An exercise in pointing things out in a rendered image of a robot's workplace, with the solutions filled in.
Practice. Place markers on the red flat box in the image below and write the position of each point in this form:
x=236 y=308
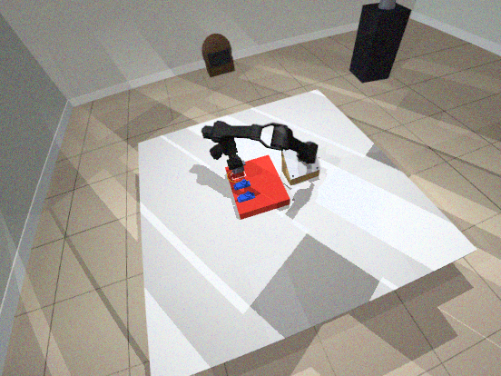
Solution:
x=263 y=192

